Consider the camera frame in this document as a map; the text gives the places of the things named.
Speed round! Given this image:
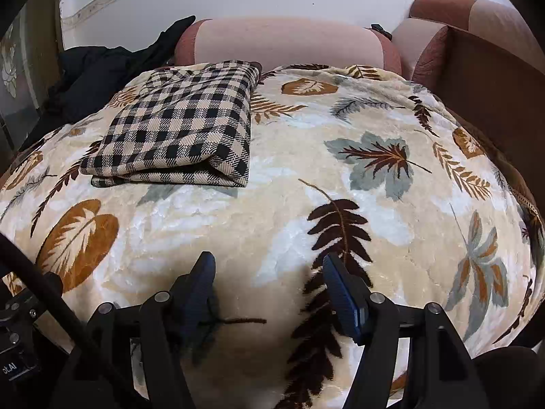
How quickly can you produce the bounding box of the leaf print blanket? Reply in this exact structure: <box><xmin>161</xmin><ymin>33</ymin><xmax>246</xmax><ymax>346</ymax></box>
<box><xmin>0</xmin><ymin>63</ymin><xmax>538</xmax><ymax>409</ymax></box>

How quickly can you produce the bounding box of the black garment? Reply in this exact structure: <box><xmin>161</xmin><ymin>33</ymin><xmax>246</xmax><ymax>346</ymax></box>
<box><xmin>19</xmin><ymin>15</ymin><xmax>197</xmax><ymax>150</ymax></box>

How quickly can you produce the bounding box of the pink bolster cushion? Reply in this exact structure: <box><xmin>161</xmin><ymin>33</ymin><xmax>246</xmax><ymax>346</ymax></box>
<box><xmin>174</xmin><ymin>17</ymin><xmax>403</xmax><ymax>78</ymax></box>

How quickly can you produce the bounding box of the pink and brown sofa armrest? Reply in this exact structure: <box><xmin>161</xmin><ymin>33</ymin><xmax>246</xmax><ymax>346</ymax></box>
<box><xmin>391</xmin><ymin>0</ymin><xmax>545</xmax><ymax>82</ymax></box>

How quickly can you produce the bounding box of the flower etched glass door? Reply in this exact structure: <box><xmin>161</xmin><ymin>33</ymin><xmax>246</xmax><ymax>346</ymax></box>
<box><xmin>0</xmin><ymin>6</ymin><xmax>62</xmax><ymax>154</ymax></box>

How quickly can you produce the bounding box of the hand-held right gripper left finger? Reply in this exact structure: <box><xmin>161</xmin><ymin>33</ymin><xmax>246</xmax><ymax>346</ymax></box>
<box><xmin>53</xmin><ymin>251</ymin><xmax>222</xmax><ymax>409</ymax></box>

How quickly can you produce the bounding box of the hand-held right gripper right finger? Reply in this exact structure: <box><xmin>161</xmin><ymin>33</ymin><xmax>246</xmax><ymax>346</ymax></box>
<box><xmin>321</xmin><ymin>253</ymin><xmax>491</xmax><ymax>409</ymax></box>

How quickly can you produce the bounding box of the black cable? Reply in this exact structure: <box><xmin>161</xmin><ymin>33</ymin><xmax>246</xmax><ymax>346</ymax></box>
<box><xmin>0</xmin><ymin>234</ymin><xmax>143</xmax><ymax>409</ymax></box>

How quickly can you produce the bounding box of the checked coat with brown collar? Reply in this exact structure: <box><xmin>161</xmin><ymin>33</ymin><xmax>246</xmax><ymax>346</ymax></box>
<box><xmin>79</xmin><ymin>60</ymin><xmax>261</xmax><ymax>188</ymax></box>

